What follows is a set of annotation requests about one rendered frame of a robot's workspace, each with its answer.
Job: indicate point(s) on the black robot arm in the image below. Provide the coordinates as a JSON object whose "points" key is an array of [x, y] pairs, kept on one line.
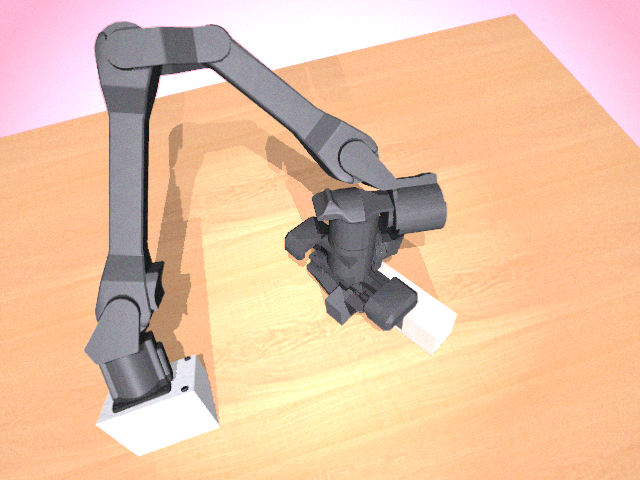
{"points": [[130, 60]]}

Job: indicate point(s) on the black two-prong plug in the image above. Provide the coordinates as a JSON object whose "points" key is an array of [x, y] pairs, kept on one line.
{"points": [[336, 306]]}

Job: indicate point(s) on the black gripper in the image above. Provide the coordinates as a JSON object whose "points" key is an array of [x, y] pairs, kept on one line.
{"points": [[385, 301]]}

